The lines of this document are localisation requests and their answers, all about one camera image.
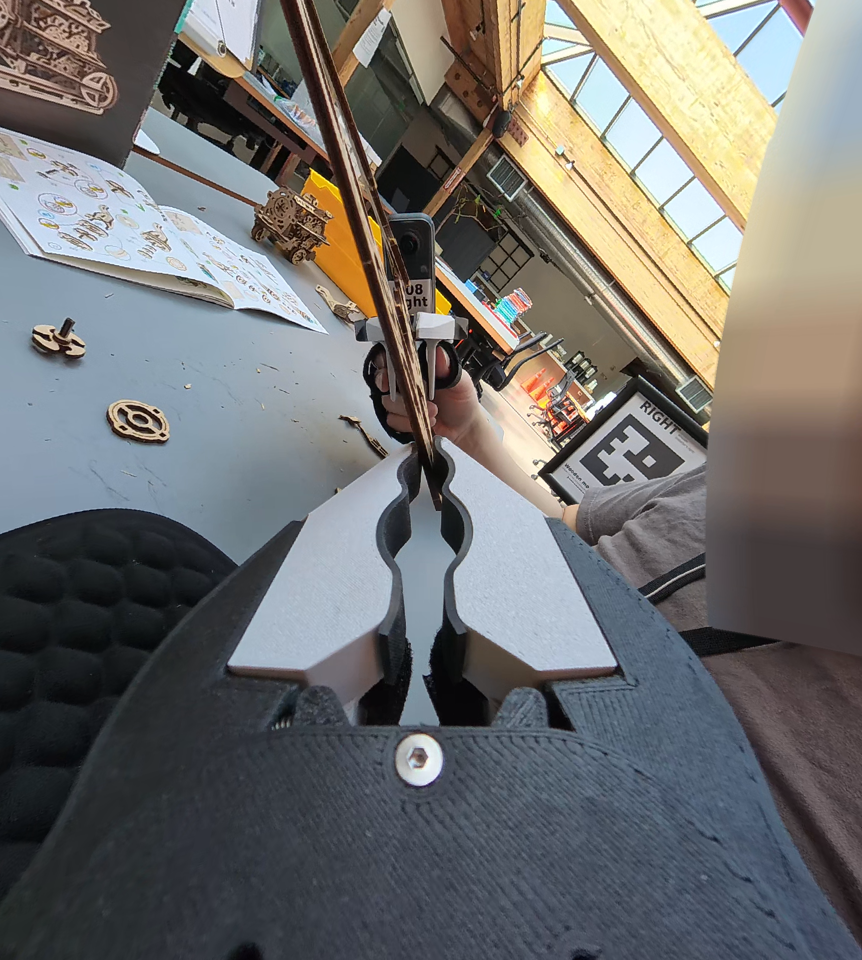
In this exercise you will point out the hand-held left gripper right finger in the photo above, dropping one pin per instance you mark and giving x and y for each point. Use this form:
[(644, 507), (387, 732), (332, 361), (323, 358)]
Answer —
[(528, 600)]

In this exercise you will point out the row of black office chairs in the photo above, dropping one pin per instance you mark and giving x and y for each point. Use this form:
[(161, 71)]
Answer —
[(551, 390)]

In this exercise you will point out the silver ventilation duct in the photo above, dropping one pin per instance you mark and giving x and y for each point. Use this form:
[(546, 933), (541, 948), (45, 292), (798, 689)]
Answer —
[(596, 277)]

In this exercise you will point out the framed black white marker sign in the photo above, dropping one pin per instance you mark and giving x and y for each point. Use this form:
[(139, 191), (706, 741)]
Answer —
[(625, 457)]

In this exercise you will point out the black model kit box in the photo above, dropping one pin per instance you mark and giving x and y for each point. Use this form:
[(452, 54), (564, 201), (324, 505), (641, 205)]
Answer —
[(131, 75)]

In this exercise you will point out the small hooked wooden part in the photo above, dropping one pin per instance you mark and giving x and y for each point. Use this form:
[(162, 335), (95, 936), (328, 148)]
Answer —
[(337, 304)]

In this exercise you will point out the person's right hand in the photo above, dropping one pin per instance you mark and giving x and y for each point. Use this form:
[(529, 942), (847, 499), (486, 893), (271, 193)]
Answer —
[(461, 420)]

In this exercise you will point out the wall air vent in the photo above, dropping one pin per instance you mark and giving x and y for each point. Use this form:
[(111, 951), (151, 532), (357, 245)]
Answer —
[(507, 178)]

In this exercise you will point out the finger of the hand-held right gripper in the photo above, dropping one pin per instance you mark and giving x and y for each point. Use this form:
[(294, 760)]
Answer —
[(380, 330), (442, 328)]

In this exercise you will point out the illustrated instruction booklet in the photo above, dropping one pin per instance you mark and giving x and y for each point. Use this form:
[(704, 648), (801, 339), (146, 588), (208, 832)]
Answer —
[(26, 187)]

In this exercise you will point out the row of colourful bottles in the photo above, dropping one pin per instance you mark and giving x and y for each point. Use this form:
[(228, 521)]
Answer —
[(513, 307)]

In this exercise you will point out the long slotted wooden strip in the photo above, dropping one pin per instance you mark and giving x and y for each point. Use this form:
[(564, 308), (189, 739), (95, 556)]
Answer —
[(371, 442)]

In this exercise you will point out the laser-cut wooden parts sheet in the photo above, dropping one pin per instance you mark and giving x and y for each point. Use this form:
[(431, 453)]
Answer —
[(362, 225)]

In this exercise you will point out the person's right forearm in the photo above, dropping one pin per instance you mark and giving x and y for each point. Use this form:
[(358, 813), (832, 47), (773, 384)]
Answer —
[(521, 472)]

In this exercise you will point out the black quilted wrist rest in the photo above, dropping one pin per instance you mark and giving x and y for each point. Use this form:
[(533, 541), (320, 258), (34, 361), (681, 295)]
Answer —
[(48, 637)]

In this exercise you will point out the yellow plastic bin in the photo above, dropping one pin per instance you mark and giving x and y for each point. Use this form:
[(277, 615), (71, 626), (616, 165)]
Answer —
[(341, 247)]

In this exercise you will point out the assembled wooden gear model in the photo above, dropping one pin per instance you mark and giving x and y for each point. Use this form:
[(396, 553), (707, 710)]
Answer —
[(288, 225)]

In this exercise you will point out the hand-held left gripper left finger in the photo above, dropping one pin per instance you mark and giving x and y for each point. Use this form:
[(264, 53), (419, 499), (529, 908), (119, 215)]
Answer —
[(318, 600)]

